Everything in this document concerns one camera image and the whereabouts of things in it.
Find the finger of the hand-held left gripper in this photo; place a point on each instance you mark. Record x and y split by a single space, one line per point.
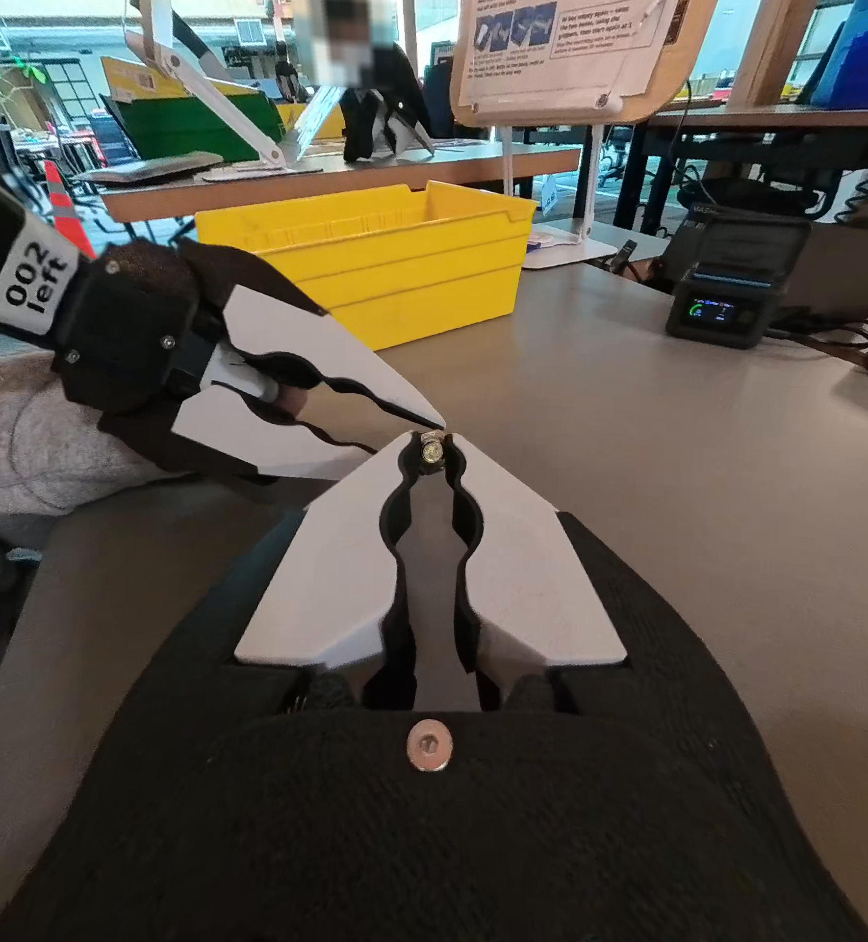
331 346
257 441

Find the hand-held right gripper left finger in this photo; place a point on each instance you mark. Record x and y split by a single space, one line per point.
324 581

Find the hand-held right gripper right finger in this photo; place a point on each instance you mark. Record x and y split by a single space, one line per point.
544 589

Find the yellow plastic bin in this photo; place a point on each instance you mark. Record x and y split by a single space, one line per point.
404 265

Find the silver metal bolt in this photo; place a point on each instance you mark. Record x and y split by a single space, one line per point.
430 447

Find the orange traffic cone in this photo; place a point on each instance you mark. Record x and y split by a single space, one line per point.
66 210

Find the grey flat laptop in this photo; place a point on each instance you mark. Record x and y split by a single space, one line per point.
147 168

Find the wooden table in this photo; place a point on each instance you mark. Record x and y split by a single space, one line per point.
772 118
375 165

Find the green storage bin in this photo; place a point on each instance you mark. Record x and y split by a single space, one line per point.
184 121

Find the white board stand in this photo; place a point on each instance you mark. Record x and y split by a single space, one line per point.
574 239

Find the black label printer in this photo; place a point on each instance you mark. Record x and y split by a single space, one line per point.
735 287

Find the wooden instruction board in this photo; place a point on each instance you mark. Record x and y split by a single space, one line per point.
566 59

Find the wooden post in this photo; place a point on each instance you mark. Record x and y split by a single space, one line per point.
769 51

